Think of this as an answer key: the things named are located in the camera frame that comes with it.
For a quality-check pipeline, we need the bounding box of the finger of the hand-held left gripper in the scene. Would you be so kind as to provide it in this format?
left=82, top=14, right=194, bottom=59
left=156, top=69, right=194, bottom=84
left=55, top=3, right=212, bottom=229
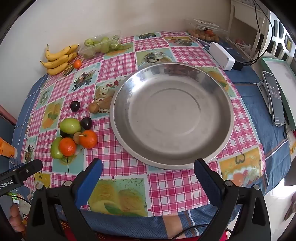
left=16, top=159, right=43, bottom=184

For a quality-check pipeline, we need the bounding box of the yellow banana bunch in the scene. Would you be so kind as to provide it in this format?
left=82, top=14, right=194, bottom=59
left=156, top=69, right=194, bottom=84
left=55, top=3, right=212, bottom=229
left=40, top=44, right=80, bottom=76

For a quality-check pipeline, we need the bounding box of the orange tangerine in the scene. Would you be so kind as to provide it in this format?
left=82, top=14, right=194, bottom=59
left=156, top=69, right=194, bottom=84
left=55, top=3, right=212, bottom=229
left=59, top=137, right=77, bottom=157
left=79, top=130, right=98, bottom=149

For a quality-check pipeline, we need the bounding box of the blue checked cloth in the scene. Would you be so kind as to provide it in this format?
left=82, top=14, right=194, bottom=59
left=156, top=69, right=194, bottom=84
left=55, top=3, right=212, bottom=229
left=9, top=35, right=293, bottom=239

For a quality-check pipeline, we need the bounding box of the white shelf unit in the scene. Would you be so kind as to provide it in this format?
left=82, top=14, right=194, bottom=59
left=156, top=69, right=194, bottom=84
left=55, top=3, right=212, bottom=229
left=228, top=0, right=272, bottom=58

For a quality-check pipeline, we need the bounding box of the person's left hand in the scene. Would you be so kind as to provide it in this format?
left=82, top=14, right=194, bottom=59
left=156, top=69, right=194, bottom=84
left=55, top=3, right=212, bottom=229
left=9, top=204, right=26, bottom=232

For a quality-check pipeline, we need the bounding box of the large green jujube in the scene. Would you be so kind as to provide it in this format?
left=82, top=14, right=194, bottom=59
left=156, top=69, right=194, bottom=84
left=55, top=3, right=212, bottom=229
left=50, top=137, right=64, bottom=159
left=59, top=118, right=81, bottom=135

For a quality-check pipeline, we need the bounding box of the grey phone stand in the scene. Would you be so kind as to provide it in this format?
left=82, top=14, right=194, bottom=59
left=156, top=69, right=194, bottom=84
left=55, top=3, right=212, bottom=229
left=256, top=81, right=272, bottom=114

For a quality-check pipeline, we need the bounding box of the bag of green fruit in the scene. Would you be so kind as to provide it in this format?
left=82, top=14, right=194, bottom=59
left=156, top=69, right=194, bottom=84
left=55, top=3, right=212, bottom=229
left=78, top=30, right=122, bottom=59

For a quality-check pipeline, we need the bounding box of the round steel bowl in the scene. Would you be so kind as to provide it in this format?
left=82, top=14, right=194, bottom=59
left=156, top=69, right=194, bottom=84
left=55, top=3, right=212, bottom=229
left=110, top=62, right=235, bottom=170

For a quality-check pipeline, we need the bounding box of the white rectangular box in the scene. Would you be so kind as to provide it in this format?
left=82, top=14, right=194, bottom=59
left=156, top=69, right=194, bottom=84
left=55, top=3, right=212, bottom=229
left=208, top=42, right=236, bottom=71

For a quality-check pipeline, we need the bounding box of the black cable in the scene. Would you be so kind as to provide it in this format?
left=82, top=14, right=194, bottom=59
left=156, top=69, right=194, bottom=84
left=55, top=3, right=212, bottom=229
left=243, top=0, right=272, bottom=66

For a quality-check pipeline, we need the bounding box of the white paned door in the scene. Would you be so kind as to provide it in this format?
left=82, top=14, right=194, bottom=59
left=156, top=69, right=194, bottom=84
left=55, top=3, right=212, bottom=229
left=266, top=11, right=296, bottom=67

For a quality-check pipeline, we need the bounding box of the pink plaid fruit-print tablecloth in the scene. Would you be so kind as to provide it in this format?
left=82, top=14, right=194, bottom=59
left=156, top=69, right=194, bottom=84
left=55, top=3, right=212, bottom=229
left=20, top=31, right=265, bottom=217

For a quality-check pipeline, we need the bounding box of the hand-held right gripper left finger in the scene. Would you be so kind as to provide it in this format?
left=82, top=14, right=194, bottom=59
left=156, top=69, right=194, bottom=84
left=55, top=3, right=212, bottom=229
left=26, top=158, right=103, bottom=241

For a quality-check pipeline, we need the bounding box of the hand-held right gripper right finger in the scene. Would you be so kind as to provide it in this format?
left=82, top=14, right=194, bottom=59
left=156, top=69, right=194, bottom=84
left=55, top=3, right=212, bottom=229
left=194, top=158, right=271, bottom=241

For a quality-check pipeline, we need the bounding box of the pile of green jujubes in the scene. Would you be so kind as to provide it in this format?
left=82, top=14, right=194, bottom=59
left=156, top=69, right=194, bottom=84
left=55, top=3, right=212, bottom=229
left=84, top=36, right=123, bottom=57

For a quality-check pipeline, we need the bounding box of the black smartphone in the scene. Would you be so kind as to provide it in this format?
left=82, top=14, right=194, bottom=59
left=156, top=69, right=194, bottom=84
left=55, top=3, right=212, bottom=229
left=262, top=71, right=286, bottom=127

